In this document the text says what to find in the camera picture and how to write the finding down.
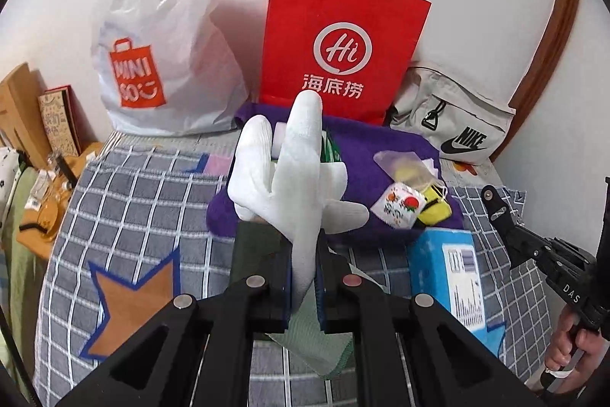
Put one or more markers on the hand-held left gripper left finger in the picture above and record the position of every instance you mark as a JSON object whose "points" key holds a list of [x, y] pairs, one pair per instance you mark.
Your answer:
{"points": [[267, 307]]}

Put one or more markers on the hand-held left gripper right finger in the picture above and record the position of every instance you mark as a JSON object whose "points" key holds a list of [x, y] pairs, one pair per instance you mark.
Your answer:
{"points": [[333, 307]]}

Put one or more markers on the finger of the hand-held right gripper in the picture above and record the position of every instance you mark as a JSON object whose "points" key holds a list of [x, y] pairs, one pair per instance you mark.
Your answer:
{"points": [[507, 226]]}

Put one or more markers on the white glove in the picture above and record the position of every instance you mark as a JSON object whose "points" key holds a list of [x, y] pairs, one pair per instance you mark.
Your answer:
{"points": [[295, 178]]}

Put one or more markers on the green snack packet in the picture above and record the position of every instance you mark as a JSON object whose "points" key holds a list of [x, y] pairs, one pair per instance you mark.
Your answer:
{"points": [[330, 147]]}

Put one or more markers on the person's right hand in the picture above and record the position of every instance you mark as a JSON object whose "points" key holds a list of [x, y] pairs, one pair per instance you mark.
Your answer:
{"points": [[591, 354]]}

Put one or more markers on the light green cloth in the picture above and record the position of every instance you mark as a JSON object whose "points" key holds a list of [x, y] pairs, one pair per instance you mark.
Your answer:
{"points": [[319, 352]]}

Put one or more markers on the blue cardboard box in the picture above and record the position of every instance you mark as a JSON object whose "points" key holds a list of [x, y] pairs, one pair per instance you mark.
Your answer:
{"points": [[433, 264]]}

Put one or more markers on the floral patterned pouch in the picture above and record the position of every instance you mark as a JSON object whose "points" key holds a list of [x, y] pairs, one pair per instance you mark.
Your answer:
{"points": [[395, 206]]}

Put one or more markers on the translucent bag with yellow item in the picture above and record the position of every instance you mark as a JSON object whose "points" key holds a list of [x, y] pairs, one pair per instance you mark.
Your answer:
{"points": [[405, 171]]}

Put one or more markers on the beige sling bag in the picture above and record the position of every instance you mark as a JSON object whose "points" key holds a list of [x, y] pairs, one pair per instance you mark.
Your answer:
{"points": [[452, 121]]}

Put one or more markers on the plaid star bed sheet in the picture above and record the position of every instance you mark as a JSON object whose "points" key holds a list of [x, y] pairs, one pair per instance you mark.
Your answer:
{"points": [[143, 206]]}

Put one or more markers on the purple towel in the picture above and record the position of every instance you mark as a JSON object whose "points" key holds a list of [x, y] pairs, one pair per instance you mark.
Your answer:
{"points": [[367, 149]]}

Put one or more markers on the red paper shopping bag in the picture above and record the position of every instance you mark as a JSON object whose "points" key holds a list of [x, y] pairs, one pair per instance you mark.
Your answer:
{"points": [[343, 35]]}

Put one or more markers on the pale green blanket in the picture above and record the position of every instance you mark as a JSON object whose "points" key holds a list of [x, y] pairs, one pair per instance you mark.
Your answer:
{"points": [[14, 221]]}

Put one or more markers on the patterned gift box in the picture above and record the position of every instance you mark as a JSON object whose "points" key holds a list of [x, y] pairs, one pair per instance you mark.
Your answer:
{"points": [[59, 121]]}

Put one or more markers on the white plastic shopping bag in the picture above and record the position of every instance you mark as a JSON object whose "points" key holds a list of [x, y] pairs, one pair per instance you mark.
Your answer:
{"points": [[162, 30]]}

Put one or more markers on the wooden bed frame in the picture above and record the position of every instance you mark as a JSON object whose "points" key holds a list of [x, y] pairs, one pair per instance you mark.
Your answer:
{"points": [[567, 6]]}

